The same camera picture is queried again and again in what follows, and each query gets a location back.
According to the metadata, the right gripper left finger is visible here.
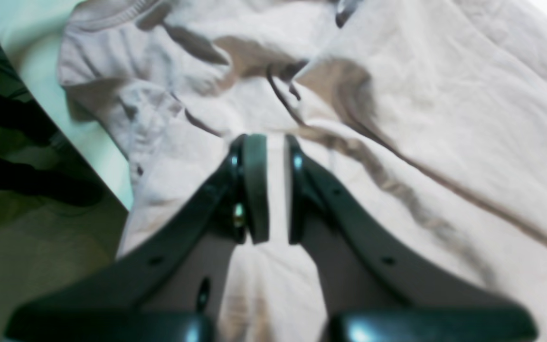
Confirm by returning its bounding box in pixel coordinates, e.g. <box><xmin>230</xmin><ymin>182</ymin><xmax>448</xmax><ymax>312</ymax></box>
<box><xmin>5</xmin><ymin>134</ymin><xmax>269</xmax><ymax>342</ymax></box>

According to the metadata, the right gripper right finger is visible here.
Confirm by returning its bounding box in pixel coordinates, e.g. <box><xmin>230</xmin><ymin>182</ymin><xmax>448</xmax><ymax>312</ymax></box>
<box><xmin>284</xmin><ymin>135</ymin><xmax>538</xmax><ymax>342</ymax></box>

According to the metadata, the mauve t-shirt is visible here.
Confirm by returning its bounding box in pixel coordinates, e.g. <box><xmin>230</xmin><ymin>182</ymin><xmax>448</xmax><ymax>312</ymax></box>
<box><xmin>58</xmin><ymin>0</ymin><xmax>547</xmax><ymax>342</ymax></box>

